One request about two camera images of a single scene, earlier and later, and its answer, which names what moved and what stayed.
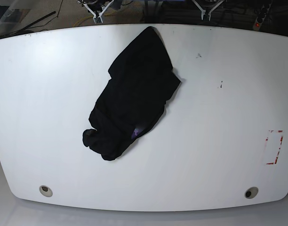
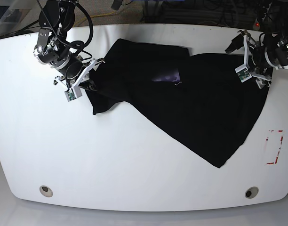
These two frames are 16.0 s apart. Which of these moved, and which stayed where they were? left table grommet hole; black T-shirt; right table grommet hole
Moved: black T-shirt
Stayed: right table grommet hole; left table grommet hole
